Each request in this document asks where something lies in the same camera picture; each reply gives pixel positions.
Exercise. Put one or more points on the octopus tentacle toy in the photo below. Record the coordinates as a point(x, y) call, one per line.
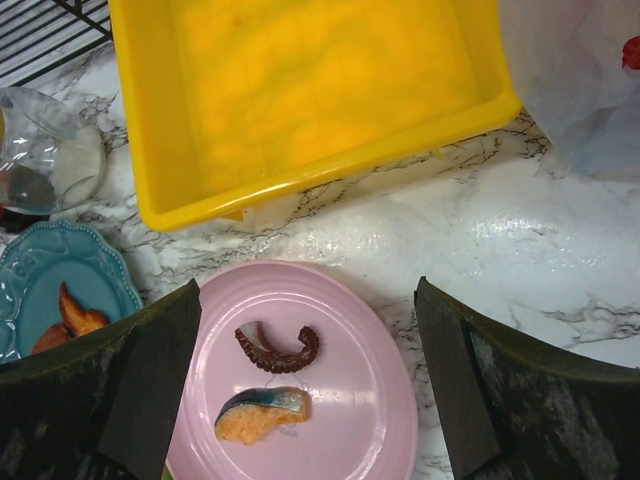
point(267, 357)

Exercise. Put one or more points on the pink round plate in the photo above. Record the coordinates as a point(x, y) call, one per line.
point(363, 422)

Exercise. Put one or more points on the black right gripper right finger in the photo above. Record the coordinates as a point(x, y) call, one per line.
point(514, 407)

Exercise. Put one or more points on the orange shrimp toy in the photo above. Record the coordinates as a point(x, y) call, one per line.
point(78, 320)

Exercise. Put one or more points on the pink mesh waste basket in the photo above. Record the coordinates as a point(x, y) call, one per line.
point(575, 68)

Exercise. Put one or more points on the teal glass plate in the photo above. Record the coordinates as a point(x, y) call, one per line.
point(39, 261)

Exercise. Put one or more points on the clear glass salt jar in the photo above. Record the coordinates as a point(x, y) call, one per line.
point(52, 160)

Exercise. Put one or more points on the yellow plastic tray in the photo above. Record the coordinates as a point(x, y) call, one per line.
point(233, 103)

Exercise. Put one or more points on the black wire rack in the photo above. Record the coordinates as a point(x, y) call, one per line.
point(40, 36)

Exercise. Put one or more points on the brown grilled meat toy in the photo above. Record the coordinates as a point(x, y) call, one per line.
point(54, 336)

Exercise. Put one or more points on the salmon slice toy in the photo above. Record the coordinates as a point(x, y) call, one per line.
point(253, 413)

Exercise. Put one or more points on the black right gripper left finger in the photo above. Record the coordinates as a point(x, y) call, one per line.
point(103, 406)

